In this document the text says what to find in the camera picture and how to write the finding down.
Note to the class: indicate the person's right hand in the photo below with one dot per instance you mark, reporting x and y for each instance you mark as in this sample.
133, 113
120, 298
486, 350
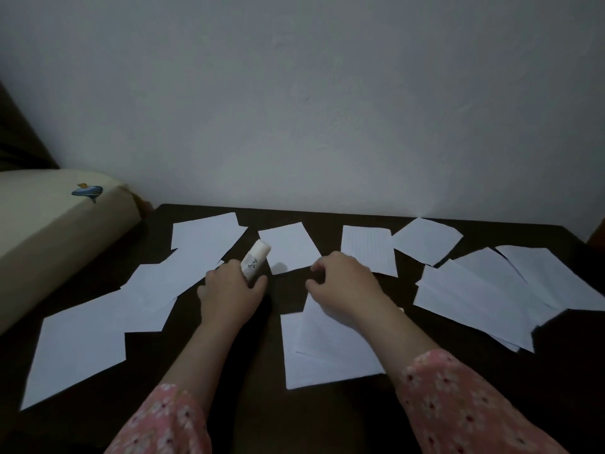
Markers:
350, 288

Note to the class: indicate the person's left hand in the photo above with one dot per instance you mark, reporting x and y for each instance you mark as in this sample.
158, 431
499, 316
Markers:
229, 302

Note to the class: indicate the white panda print glue stick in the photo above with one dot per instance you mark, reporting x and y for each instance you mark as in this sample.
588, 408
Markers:
257, 255

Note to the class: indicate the white paper sheets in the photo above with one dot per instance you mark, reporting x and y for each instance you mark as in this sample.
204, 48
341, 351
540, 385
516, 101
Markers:
203, 231

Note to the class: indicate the person's right forearm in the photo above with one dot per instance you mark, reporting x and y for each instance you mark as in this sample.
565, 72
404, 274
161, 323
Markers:
449, 397

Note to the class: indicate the person's left forearm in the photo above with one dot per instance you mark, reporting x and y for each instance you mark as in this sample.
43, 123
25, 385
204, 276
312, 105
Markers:
194, 368

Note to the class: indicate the beige mattress with whale print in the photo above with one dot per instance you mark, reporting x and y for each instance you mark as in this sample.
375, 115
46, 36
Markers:
47, 245

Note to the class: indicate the brown wooden furniture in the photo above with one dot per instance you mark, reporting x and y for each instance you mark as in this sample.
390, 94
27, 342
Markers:
598, 233

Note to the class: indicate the dark brown curtain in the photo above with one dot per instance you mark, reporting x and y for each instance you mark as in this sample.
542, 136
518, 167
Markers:
19, 146

